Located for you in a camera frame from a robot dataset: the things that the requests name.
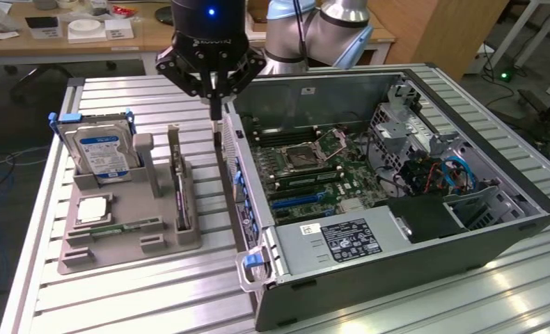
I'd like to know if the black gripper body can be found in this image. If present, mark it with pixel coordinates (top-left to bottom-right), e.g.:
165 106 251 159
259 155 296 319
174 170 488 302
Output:
170 0 253 76

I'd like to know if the open black PC case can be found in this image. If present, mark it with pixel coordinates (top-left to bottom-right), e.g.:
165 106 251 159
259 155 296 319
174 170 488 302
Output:
211 67 550 331

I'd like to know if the grey parts rack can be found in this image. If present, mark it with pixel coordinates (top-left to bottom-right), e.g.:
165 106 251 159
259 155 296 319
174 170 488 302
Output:
57 132 206 276

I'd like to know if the metal socket cover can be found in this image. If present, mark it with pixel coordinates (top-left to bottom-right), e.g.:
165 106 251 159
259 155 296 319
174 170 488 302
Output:
314 127 354 158

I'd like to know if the white round dish on box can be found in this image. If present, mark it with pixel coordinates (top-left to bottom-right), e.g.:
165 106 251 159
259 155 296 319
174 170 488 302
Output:
66 19 109 45

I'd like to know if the grey power supply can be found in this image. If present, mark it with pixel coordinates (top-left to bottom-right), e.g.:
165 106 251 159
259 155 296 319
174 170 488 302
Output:
273 207 414 276

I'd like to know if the cardboard box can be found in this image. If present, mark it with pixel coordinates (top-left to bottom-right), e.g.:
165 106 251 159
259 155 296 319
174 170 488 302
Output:
246 0 270 34

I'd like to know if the white labelled box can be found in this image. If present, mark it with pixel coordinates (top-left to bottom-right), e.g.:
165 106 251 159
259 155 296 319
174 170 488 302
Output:
103 17 137 40

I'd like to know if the green graphics card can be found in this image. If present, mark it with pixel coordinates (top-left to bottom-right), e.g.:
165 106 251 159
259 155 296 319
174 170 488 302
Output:
167 123 197 233

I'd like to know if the blue expansion slot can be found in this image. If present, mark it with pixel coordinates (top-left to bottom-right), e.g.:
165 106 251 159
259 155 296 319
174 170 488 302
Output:
270 195 329 211

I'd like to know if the silver CPU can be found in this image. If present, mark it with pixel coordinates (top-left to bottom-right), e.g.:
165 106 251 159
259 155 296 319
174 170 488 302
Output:
75 196 113 224

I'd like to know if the white box with black top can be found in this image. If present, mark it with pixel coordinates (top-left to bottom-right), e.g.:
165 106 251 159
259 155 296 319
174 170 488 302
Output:
23 15 66 40

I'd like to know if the black plastic shroud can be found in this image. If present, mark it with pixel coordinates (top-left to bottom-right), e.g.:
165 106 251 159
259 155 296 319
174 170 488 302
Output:
388 196 470 244

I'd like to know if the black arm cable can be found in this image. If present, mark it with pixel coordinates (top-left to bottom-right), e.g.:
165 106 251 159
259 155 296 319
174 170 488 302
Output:
293 0 313 69

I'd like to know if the blue wire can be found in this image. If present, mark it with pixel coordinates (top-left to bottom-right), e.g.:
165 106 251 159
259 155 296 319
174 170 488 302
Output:
441 157 480 196

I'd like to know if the black expansion slot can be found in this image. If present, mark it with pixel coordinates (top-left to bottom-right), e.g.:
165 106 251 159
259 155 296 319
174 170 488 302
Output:
274 187 336 200

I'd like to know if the wooden cabinet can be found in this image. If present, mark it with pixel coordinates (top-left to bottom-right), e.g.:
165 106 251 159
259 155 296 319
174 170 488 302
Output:
381 0 512 81

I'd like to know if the small silver chipset heatsink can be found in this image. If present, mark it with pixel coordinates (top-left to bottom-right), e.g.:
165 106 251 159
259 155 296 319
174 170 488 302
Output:
338 198 369 213

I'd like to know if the green motherboard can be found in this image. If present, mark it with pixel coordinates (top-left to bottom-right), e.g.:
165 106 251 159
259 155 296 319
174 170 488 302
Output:
250 123 390 226

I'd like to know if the red packet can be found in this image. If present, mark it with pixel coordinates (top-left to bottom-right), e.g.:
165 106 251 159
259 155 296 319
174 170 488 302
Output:
111 3 137 19

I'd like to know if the wooden desk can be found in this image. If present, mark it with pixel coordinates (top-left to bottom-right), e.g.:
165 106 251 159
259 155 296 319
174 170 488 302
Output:
0 0 397 67

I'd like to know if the green RAM stick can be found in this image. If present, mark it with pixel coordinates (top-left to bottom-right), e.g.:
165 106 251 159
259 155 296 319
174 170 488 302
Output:
73 217 163 238
274 169 345 189

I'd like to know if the metal disk bay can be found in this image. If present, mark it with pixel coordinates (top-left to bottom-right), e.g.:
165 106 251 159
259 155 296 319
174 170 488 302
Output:
368 81 460 164

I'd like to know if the hard disk in blue caddy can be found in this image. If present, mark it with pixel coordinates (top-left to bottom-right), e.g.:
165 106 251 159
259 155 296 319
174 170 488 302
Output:
47 109 141 184

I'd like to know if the CPU socket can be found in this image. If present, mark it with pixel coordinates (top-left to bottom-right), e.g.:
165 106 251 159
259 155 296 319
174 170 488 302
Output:
279 144 326 172

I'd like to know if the black chair base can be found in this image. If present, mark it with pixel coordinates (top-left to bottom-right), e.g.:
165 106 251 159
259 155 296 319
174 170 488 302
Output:
5 61 75 102

